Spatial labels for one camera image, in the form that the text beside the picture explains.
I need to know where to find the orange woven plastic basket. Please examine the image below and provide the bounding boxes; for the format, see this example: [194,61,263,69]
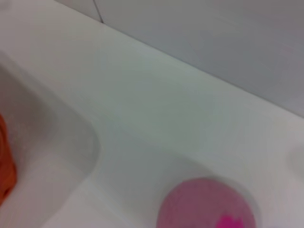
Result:
[0,113,18,205]

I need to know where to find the pink toy peach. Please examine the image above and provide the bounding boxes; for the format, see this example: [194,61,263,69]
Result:
[157,177,257,228]

